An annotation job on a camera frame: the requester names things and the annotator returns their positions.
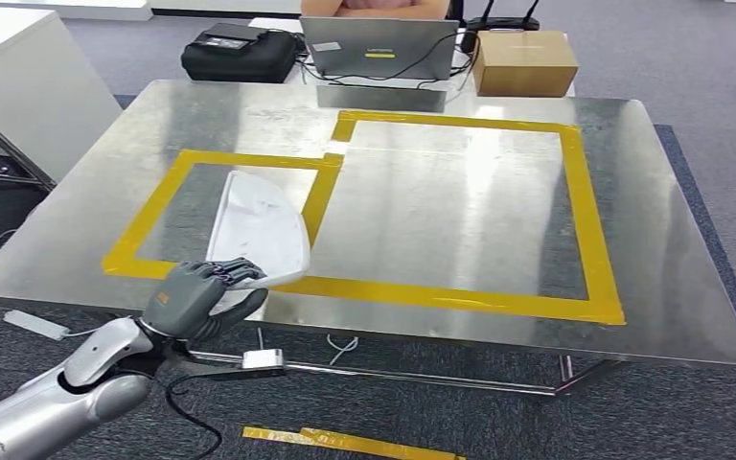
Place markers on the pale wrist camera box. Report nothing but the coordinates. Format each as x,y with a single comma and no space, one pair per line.
263,359

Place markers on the brown cardboard box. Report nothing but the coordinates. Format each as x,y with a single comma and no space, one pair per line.
523,63

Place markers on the grey laptop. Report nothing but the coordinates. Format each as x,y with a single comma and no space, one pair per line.
381,44

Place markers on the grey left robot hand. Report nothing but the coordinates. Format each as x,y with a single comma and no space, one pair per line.
184,305

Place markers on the black carrying case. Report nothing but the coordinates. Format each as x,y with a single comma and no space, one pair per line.
241,63

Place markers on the person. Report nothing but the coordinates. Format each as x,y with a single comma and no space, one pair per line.
374,6

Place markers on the black wifi router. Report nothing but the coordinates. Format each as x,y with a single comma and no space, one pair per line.
501,24

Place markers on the white plastic car part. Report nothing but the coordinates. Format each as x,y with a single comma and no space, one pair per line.
260,228

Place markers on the white power strip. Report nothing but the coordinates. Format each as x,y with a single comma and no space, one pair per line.
34,324

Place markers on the steel workbench table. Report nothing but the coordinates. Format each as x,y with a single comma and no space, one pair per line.
0,38
660,254

